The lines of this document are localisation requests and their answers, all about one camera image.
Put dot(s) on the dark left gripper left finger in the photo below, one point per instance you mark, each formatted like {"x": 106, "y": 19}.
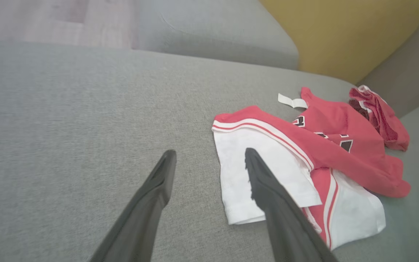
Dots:
{"x": 140, "y": 218}

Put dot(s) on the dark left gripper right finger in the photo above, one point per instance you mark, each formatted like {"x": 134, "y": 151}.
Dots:
{"x": 278, "y": 218}

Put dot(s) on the red basketball jersey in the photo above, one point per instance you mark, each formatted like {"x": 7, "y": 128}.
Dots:
{"x": 333, "y": 153}

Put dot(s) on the red shorts with white stripe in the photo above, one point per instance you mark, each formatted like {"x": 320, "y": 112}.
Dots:
{"x": 387, "y": 116}

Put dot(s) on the grey sofa seat cushion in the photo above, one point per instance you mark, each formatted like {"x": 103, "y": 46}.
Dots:
{"x": 86, "y": 116}

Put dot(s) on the yellow cushion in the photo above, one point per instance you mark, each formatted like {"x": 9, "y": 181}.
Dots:
{"x": 340, "y": 32}

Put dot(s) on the grey sofa back cushion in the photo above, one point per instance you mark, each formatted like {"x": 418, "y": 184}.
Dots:
{"x": 213, "y": 32}

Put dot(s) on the grey sofa backrest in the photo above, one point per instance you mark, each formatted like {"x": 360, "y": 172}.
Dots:
{"x": 406, "y": 54}

